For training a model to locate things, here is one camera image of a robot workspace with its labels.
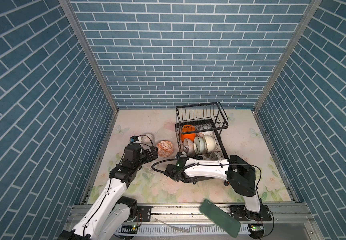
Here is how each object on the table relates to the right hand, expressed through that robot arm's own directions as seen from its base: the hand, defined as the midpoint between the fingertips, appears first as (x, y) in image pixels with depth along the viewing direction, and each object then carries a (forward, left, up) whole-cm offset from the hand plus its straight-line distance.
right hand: (198, 161), depth 84 cm
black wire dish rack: (+9, +2, +17) cm, 19 cm away
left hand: (+1, +26, +7) cm, 27 cm away
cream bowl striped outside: (+13, -8, 0) cm, 15 cm away
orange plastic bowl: (+9, +6, +17) cm, 20 cm away
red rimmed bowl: (+10, +21, -6) cm, 24 cm away
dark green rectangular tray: (-26, -12, -7) cm, 29 cm away
